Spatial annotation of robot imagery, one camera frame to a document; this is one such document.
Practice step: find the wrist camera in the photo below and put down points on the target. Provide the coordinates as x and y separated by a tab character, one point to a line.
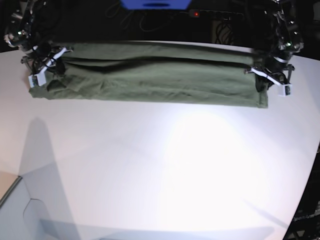
38	79
284	90

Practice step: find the green t-shirt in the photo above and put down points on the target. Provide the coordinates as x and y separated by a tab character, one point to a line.
154	72

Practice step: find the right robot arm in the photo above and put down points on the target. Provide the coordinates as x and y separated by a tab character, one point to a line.
31	27

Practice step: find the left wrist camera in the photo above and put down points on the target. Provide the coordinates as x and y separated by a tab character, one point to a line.
284	90

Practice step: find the blue box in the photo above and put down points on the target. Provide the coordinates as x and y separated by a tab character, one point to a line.
155	4

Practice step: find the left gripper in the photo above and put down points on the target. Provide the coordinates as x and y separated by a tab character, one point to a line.
275	68

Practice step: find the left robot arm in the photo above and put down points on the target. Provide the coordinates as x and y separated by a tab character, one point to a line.
276	38

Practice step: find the black power strip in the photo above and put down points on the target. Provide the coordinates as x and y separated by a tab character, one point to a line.
216	15

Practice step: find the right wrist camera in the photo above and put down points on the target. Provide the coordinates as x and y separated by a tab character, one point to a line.
38	79

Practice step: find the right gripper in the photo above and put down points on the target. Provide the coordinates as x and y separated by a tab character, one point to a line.
44	57

